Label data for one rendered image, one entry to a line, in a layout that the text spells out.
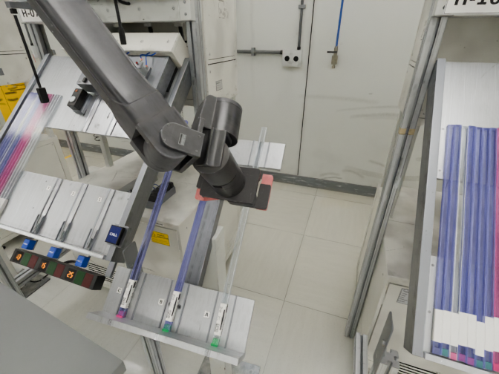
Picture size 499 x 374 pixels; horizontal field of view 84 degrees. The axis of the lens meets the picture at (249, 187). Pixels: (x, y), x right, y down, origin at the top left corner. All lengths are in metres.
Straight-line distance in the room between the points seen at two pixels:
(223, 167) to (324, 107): 2.09
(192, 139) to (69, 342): 0.67
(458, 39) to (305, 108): 1.55
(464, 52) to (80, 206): 1.25
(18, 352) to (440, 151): 1.12
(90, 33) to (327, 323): 1.49
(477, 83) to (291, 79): 1.70
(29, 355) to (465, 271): 1.00
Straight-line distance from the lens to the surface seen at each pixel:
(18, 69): 2.39
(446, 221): 0.74
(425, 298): 0.71
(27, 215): 1.17
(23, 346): 0.96
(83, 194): 1.03
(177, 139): 0.37
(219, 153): 0.39
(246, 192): 0.48
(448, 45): 1.08
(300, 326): 1.56
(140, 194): 0.90
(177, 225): 1.13
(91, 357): 0.86
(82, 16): 0.45
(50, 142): 2.49
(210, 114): 0.43
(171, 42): 1.06
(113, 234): 0.85
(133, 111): 0.38
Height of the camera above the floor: 1.27
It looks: 29 degrees down
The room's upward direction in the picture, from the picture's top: straight up
